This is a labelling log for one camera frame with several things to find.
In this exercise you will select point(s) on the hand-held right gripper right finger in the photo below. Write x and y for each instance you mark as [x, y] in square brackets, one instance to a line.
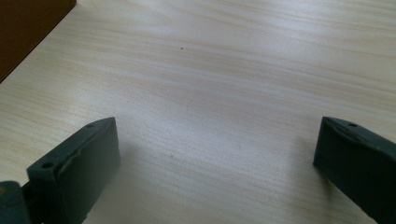
[358, 158]

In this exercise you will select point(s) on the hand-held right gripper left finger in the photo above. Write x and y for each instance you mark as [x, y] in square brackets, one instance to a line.
[84, 165]

